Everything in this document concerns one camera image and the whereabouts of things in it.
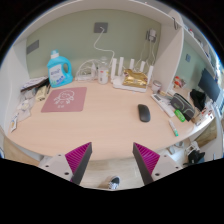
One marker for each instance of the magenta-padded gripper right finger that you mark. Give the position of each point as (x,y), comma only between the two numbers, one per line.
(147,159)

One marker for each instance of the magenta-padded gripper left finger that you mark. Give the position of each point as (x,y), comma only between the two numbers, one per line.
(77,159)

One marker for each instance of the black computer mouse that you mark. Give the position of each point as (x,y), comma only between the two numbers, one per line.
(144,113)

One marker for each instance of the pink mouse pad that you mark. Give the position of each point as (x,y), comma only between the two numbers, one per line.
(65,99)

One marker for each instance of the green white marker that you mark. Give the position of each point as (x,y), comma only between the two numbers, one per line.
(173,127)

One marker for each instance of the green tube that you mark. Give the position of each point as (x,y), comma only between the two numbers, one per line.
(180,115)

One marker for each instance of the white remote control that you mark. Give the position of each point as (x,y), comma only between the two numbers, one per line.
(161,104)

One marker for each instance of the black pencil case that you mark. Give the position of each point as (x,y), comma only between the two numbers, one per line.
(182,105)

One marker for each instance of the white card packet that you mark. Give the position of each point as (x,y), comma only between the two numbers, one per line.
(14,122)

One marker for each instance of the small round tin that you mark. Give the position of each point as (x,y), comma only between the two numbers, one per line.
(156,86)

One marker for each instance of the small yellow box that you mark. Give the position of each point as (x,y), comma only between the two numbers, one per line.
(41,94)

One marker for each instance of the clear plastic bag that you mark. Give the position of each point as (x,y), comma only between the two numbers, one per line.
(25,106)

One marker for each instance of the black cloth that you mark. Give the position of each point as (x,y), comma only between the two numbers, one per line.
(199,99)

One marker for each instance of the gold foil bag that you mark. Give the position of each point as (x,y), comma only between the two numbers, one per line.
(135,79)

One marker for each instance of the white router with antennas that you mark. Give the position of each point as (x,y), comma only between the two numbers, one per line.
(118,81)

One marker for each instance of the stack of books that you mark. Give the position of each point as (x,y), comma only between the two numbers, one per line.
(33,84)

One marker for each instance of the clear plastic jar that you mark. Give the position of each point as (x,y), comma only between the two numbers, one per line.
(103,74)

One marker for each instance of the blue detergent bottle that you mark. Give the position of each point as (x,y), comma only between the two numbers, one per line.
(60,71)

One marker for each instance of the black monitor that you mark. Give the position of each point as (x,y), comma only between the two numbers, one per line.
(209,85)

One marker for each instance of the grey switch plate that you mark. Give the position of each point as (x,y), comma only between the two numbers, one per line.
(32,47)

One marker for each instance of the white wall charger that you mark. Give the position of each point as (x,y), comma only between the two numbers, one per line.
(152,34)

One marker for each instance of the grey wall socket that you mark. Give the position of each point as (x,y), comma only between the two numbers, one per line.
(100,27)

